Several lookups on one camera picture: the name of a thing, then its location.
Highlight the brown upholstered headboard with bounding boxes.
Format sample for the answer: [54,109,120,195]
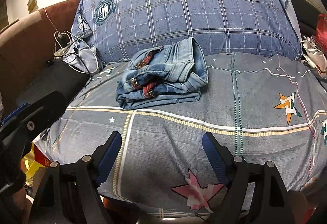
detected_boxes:
[1,0,80,117]

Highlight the grey star-patterned bed sheet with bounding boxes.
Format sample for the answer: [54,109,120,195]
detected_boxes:
[36,53,326,217]

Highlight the white charging cable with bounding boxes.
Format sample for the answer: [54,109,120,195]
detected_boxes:
[43,8,100,75]

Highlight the black cable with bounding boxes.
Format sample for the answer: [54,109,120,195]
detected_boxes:
[45,35,95,81]

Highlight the red and white clothes pile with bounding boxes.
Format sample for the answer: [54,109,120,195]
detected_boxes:
[301,14,326,78]

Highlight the light blue denim pants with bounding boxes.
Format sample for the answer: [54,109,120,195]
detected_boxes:
[115,37,209,110]

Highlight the small blue-grey pillow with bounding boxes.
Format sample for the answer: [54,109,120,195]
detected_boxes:
[63,41,103,76]

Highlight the yellow and red bag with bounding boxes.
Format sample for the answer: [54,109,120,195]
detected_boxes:
[20,143,51,186]

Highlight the blue plaid pillow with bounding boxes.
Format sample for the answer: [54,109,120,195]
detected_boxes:
[72,0,301,62]

